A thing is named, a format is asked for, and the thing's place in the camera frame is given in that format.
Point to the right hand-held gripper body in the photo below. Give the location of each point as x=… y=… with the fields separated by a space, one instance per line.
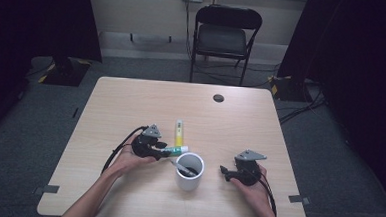
x=247 y=169

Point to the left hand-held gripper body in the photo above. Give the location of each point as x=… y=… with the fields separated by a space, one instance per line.
x=144 y=144

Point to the silver pen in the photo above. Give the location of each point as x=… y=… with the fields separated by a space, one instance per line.
x=181 y=167

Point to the white cup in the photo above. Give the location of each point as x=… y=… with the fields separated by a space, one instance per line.
x=188 y=183

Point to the person's left hand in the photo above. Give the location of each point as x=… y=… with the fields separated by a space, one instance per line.
x=128 y=160

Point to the person's right hand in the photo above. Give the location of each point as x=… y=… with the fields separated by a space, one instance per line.
x=255 y=195

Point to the yellow marker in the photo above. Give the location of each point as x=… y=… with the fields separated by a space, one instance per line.
x=179 y=133

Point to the grey tape strip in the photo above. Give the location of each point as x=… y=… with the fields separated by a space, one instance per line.
x=46 y=189
x=299 y=199

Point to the black table grommet hole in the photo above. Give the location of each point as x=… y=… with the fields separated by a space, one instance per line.
x=218 y=98

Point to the black stand base yellow tape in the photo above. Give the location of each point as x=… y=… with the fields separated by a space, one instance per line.
x=290 y=88

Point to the black folding chair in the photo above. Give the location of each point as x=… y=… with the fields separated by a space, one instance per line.
x=222 y=36

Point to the black curtain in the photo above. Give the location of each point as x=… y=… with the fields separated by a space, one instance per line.
x=360 y=63
x=35 y=20

